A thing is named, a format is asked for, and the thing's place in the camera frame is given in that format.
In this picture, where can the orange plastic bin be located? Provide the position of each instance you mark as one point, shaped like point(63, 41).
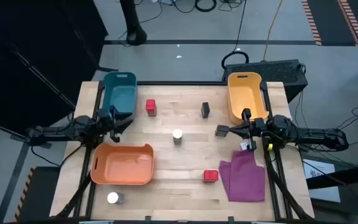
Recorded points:
point(123, 165)

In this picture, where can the teal plastic bin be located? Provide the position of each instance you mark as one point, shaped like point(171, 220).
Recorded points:
point(120, 93)

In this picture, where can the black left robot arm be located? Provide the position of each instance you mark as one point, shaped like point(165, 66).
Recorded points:
point(57, 132)

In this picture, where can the black equipment stand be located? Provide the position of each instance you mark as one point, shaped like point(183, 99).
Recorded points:
point(346, 175)

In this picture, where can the red-lidded smoked paprika tin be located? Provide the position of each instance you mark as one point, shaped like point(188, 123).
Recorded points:
point(150, 106)
point(210, 175)

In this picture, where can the black aluminium table frame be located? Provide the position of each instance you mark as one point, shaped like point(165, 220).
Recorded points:
point(182, 83)

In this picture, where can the small white tag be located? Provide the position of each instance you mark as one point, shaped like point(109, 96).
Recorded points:
point(244, 146)

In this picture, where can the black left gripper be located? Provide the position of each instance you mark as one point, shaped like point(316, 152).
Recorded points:
point(109, 123)

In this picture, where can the dark grey block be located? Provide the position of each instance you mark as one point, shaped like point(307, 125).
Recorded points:
point(205, 109)

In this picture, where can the black partition wall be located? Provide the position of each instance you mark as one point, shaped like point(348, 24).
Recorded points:
point(26, 62)

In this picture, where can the yellow tape band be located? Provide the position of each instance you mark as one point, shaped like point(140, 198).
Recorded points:
point(270, 147)

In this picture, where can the yellow plastic bin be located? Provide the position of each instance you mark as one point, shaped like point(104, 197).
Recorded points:
point(244, 96)

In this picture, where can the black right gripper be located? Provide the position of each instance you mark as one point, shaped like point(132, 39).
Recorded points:
point(255, 129)

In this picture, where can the purple cloth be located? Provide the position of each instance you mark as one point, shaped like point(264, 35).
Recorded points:
point(244, 177)

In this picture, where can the white paper sheet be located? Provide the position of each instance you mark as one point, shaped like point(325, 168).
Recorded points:
point(320, 172)

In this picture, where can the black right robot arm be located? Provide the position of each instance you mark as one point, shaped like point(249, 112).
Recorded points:
point(315, 135)

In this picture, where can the white-lidded spice jar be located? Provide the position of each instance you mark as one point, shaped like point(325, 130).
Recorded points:
point(114, 198)
point(177, 135)

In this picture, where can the person's leg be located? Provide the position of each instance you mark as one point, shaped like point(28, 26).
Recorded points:
point(134, 28)

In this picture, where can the black mat striped edges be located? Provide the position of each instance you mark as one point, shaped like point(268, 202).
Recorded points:
point(39, 193)
point(328, 21)

